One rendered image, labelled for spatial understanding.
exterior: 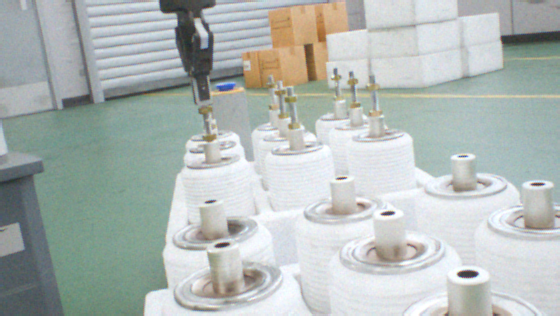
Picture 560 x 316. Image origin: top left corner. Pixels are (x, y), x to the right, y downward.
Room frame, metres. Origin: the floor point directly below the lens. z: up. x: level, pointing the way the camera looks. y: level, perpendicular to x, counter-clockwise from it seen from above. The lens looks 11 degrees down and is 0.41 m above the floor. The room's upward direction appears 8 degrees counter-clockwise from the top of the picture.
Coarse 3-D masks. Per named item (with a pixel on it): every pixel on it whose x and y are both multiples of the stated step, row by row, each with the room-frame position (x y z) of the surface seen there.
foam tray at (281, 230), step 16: (256, 176) 1.00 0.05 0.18; (416, 176) 0.86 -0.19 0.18; (176, 192) 0.97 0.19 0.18; (256, 192) 0.90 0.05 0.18; (400, 192) 0.79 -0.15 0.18; (416, 192) 0.78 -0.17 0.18; (176, 208) 0.87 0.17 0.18; (256, 208) 0.86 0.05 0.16; (304, 208) 0.78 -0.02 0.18; (400, 208) 0.77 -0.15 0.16; (176, 224) 0.78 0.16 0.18; (272, 224) 0.75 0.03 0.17; (288, 224) 0.75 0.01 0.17; (272, 240) 0.75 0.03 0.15; (288, 240) 0.75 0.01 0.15; (288, 256) 0.75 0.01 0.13
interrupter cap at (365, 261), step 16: (352, 240) 0.43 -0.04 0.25; (368, 240) 0.43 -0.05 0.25; (416, 240) 0.42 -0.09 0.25; (432, 240) 0.41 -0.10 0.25; (352, 256) 0.40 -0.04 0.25; (368, 256) 0.40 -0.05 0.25; (416, 256) 0.39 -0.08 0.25; (432, 256) 0.38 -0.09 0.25; (368, 272) 0.37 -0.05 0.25; (384, 272) 0.37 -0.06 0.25; (400, 272) 0.37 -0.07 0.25
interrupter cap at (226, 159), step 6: (222, 156) 0.84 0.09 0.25; (228, 156) 0.83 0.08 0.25; (234, 156) 0.83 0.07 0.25; (240, 156) 0.82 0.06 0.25; (192, 162) 0.83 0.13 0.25; (198, 162) 0.83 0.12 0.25; (204, 162) 0.83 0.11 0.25; (222, 162) 0.80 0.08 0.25; (228, 162) 0.79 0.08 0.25; (234, 162) 0.80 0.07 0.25; (192, 168) 0.79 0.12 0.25; (198, 168) 0.79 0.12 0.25; (204, 168) 0.78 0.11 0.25; (210, 168) 0.78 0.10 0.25
